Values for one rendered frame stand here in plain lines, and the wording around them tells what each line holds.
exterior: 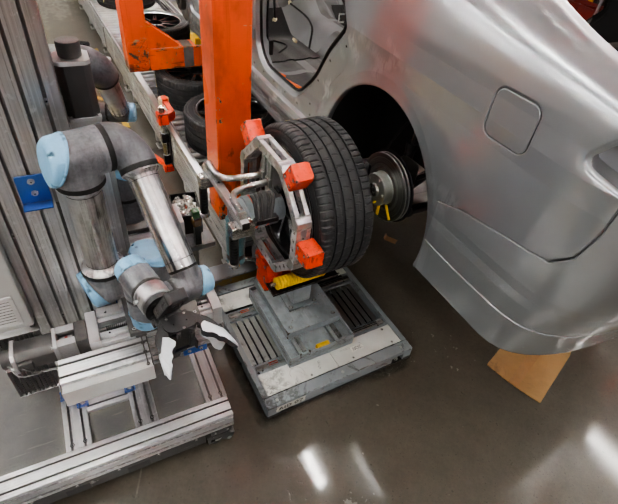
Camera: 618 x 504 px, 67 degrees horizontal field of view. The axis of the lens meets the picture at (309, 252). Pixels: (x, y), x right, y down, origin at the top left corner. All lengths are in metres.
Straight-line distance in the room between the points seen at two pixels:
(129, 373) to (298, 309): 1.05
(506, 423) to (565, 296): 1.16
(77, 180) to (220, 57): 0.98
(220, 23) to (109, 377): 1.31
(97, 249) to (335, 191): 0.83
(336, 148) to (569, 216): 0.83
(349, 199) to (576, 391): 1.70
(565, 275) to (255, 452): 1.44
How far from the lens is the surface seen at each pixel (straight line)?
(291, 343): 2.34
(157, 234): 1.22
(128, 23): 3.94
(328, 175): 1.71
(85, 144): 1.19
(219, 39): 1.99
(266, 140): 1.87
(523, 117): 1.46
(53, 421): 2.19
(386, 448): 2.31
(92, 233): 1.32
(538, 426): 2.65
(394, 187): 2.10
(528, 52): 1.47
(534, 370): 2.84
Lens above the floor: 2.02
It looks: 42 degrees down
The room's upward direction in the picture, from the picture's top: 7 degrees clockwise
